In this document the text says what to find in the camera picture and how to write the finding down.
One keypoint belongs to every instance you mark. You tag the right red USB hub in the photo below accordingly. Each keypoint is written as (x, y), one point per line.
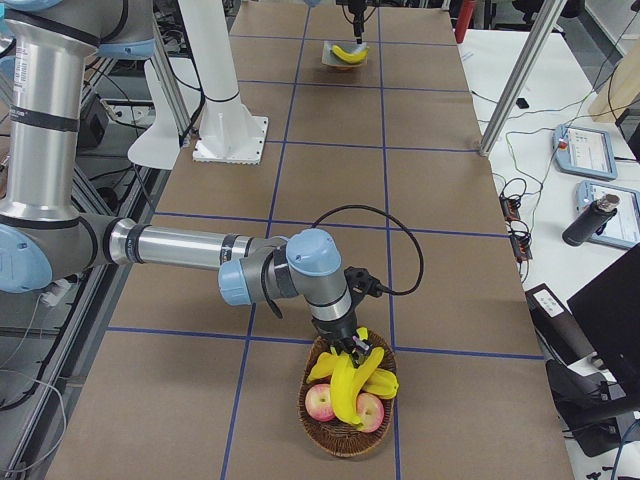
(520, 247)

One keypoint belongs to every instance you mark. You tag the red apple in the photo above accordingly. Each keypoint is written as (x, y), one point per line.
(318, 403)
(370, 411)

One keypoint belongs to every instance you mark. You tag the small black device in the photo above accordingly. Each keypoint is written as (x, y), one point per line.
(522, 103)

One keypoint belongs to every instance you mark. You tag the black box with label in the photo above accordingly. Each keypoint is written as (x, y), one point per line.
(556, 325)

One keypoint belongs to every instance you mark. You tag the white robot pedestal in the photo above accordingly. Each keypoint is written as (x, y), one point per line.
(198, 97)

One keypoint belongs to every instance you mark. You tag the grey square ceramic plate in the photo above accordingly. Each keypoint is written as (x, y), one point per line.
(329, 60)

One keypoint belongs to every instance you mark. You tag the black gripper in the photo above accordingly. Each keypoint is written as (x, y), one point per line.
(336, 330)
(357, 19)

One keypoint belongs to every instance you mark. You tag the aluminium frame post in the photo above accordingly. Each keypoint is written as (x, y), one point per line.
(535, 42)

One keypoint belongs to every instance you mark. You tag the yellow-green lemon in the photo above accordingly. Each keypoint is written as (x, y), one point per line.
(323, 368)

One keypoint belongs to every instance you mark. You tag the yellow starfruit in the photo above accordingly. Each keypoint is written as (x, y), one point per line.
(383, 384)

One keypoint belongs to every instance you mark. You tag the black water bottle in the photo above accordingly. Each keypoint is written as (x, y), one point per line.
(591, 220)

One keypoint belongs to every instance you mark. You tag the brown wicker basket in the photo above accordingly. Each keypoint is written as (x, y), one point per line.
(336, 437)

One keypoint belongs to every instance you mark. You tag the left teach pendant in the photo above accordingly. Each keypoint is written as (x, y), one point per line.
(584, 152)

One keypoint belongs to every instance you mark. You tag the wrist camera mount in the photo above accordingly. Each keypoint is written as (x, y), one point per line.
(362, 282)

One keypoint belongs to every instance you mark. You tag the yellow banana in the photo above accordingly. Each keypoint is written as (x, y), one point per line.
(346, 383)
(362, 334)
(351, 57)

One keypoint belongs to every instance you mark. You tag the brown paper table mat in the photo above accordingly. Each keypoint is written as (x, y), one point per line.
(185, 386)

